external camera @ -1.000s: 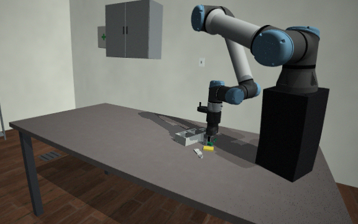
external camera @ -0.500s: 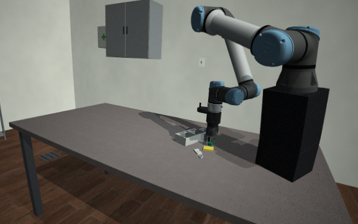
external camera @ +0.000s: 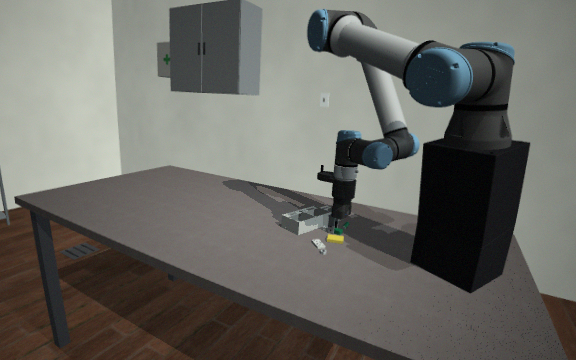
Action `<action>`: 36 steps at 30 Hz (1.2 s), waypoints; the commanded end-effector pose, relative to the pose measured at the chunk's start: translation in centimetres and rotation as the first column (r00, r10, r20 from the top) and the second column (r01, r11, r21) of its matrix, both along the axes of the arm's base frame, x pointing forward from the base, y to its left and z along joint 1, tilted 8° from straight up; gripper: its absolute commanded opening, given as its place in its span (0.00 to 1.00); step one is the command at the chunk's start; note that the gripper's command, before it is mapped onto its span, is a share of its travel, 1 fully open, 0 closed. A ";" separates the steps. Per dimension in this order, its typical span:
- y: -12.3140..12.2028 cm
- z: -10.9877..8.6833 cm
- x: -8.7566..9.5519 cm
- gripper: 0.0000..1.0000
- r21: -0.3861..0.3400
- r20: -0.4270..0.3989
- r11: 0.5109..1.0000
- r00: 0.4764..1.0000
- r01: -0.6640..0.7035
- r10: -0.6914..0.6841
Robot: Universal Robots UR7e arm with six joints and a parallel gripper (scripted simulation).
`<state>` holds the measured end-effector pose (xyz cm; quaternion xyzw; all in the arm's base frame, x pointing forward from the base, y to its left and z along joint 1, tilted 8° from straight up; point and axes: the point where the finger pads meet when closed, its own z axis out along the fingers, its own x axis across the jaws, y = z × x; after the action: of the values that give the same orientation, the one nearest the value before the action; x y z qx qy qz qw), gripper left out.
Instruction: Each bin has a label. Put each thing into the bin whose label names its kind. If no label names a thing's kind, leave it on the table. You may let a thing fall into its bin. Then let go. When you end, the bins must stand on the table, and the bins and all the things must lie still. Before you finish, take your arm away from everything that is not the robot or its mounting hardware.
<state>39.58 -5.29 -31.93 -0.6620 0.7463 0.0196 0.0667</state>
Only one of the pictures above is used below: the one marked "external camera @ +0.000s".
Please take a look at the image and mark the yellow block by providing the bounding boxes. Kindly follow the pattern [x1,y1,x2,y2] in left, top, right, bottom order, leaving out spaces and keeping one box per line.
[327,234,344,244]

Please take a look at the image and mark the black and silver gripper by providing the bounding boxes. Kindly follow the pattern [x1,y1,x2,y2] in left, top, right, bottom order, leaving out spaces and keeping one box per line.
[317,164,359,233]

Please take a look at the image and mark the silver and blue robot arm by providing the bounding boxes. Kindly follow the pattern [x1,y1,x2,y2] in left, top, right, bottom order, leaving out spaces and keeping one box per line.
[307,9,515,170]

